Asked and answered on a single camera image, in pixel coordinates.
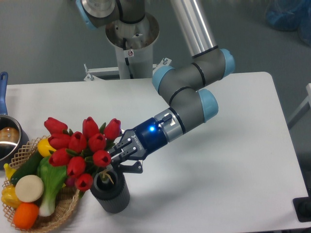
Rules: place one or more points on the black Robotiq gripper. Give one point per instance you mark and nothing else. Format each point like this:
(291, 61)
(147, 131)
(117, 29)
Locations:
(137, 143)

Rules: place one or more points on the red tulip bouquet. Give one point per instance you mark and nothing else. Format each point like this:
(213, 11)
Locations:
(83, 153)

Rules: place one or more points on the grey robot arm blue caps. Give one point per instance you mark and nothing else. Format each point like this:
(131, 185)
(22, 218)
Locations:
(184, 89)

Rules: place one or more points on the dark grey ribbed vase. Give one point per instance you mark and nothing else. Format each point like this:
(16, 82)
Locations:
(113, 197)

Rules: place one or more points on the purple red radish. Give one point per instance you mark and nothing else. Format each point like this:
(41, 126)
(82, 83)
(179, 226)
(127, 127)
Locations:
(70, 182)

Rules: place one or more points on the green bok choy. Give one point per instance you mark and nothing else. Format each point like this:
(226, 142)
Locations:
(53, 178)

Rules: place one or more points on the woven wicker basket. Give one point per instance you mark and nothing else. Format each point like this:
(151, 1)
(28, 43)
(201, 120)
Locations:
(66, 200)

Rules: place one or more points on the yellow squash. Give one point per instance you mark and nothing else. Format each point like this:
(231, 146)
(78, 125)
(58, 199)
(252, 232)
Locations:
(44, 148)

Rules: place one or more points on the dark green cucumber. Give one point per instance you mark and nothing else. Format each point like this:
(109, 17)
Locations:
(27, 168)

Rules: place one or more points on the orange fruit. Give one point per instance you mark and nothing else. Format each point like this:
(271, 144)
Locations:
(25, 215)

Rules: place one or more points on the yellow banana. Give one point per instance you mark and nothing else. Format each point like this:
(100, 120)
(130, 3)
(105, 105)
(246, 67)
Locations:
(9, 171)

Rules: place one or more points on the yellow bell pepper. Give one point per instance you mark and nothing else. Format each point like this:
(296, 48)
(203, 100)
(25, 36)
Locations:
(9, 197)

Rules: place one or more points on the black device at table edge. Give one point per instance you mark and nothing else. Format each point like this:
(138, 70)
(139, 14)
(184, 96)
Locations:
(303, 208)

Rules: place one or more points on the blue plastic bag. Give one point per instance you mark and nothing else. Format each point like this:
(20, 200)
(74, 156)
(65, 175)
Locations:
(290, 15)

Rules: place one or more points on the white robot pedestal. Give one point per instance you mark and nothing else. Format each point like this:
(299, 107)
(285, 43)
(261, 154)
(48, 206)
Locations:
(133, 44)

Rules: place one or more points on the blue handled saucepan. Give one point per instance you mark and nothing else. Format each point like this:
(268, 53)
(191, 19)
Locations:
(12, 136)

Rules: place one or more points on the white metal frame right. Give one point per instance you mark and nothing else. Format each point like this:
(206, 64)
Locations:
(301, 110)

